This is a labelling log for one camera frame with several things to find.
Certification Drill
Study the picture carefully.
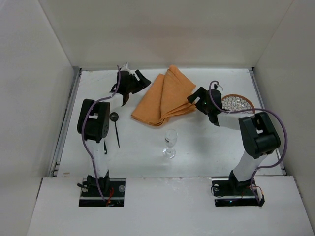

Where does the orange cloth napkin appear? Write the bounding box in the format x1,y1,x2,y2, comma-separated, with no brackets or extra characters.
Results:
131,65,196,126

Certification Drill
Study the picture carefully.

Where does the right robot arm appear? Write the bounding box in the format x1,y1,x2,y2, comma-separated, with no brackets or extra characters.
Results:
187,84,281,196

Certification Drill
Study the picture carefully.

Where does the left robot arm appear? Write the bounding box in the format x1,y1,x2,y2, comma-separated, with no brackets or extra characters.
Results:
77,67,151,194

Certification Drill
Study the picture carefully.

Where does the patterned ceramic plate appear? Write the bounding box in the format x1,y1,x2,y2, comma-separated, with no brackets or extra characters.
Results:
221,94,255,114

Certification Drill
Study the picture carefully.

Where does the black spoon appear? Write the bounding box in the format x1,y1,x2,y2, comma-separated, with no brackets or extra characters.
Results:
110,112,120,148

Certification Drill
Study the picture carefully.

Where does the clear wine glass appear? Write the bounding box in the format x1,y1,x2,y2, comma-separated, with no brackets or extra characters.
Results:
163,129,178,159

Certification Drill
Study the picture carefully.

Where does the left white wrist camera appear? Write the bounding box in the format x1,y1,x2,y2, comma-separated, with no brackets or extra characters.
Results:
121,62,132,74

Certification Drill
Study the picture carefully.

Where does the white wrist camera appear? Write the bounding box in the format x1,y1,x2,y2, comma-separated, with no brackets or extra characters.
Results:
121,62,132,74
213,82,223,91

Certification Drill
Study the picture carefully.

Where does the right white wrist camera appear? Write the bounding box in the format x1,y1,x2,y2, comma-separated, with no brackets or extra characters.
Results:
213,82,223,91

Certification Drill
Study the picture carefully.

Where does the gold fork black handle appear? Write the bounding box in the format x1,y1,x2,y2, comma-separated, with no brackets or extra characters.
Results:
103,141,108,155

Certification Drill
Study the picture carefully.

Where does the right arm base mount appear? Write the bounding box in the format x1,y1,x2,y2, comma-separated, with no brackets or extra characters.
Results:
210,178,265,207

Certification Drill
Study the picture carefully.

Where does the aluminium table edge rail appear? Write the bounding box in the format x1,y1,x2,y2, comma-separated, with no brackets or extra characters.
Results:
46,66,82,177

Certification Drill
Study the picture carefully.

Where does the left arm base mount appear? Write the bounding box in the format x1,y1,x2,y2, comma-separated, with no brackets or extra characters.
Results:
77,178,126,207

